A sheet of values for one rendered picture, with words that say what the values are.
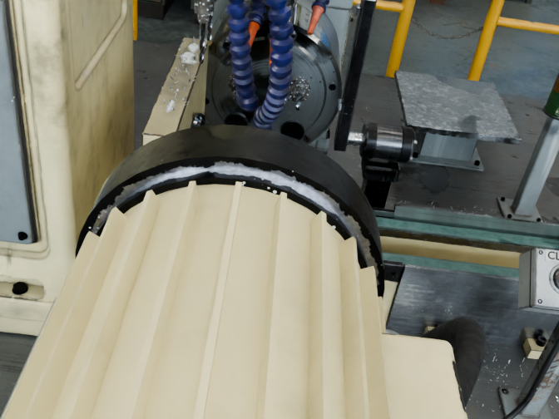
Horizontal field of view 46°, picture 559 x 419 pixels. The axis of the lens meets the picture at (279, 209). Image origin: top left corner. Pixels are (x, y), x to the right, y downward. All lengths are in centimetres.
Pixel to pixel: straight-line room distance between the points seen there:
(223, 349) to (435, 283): 78
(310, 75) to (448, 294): 42
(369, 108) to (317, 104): 56
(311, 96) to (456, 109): 46
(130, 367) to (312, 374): 7
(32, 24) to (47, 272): 34
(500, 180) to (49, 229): 100
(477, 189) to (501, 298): 47
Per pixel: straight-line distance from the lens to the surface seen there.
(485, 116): 152
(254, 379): 25
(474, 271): 105
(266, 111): 72
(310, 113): 116
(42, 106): 78
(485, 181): 152
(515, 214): 143
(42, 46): 75
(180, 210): 33
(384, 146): 109
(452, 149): 154
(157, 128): 81
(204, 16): 84
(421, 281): 101
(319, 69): 113
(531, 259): 85
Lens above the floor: 155
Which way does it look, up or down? 36 degrees down
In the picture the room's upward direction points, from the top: 8 degrees clockwise
